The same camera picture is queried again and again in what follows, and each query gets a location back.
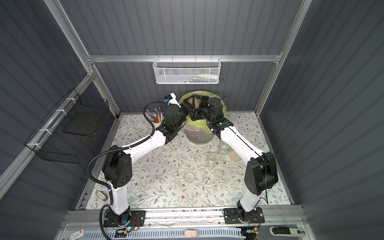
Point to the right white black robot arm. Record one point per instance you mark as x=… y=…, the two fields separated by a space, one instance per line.
x=261 y=170

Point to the glass oatmeal jar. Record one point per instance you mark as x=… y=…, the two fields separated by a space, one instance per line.
x=211 y=161

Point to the black wire basket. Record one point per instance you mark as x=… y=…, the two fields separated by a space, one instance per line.
x=68 y=132

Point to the small white grey object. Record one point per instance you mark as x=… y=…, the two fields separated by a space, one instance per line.
x=101 y=195

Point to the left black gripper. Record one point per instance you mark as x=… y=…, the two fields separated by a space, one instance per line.
x=186 y=106

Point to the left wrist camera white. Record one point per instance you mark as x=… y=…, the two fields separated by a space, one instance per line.
x=170 y=99

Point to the white card with red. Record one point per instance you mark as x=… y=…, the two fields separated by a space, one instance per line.
x=77 y=235

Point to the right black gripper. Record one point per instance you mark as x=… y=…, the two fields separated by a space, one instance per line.
x=202 y=103

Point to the oatmeal jar with beige lid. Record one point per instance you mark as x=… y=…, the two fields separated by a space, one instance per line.
x=224 y=148

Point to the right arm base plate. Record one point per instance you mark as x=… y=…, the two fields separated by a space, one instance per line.
x=235 y=216

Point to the white pen cup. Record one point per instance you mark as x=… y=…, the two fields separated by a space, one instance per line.
x=157 y=123

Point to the grey trash bin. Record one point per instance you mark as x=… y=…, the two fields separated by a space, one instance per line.
x=198 y=135

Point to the beige jar lid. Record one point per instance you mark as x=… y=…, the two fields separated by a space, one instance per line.
x=234 y=157

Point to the pens bundle in cup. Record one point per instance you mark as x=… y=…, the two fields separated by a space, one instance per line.
x=155 y=114

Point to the pink eraser block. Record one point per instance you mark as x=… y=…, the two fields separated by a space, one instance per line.
x=191 y=233

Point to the white wire mesh basket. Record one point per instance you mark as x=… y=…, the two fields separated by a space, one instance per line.
x=185 y=72

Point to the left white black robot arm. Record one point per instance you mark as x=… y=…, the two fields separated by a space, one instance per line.
x=119 y=161

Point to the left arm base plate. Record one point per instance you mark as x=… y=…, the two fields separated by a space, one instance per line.
x=126 y=219

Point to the white black stapler device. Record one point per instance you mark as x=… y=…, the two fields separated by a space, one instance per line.
x=287 y=232

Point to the green plastic bin liner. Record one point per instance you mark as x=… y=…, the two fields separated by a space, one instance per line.
x=198 y=123

